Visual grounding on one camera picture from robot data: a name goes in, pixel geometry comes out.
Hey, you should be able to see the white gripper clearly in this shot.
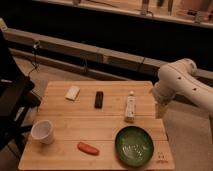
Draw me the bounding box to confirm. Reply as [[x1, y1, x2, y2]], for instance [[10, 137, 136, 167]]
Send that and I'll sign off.
[[152, 82, 175, 118]]

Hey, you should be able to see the black chair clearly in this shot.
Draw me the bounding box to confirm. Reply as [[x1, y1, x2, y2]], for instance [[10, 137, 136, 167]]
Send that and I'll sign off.
[[0, 30, 41, 153]]

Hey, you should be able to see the orange carrot toy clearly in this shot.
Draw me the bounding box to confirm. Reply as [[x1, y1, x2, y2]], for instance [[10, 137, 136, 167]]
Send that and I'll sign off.
[[77, 142, 99, 155]]

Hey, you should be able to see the black rectangular block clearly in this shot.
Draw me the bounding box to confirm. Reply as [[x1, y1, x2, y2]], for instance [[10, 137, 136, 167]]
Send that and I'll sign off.
[[94, 91, 104, 109]]

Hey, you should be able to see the wooden folding table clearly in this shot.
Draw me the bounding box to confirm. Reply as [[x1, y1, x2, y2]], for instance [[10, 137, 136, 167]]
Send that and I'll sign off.
[[19, 81, 175, 171]]

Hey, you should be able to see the green ceramic plate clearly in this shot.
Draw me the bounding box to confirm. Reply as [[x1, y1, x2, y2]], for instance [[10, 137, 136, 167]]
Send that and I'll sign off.
[[115, 126, 154, 168]]

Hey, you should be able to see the white glue tube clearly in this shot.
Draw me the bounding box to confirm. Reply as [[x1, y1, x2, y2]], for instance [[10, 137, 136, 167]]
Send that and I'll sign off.
[[125, 91, 136, 123]]

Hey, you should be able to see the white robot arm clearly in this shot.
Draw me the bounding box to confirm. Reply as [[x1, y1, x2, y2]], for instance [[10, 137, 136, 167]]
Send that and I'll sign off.
[[152, 58, 213, 118]]

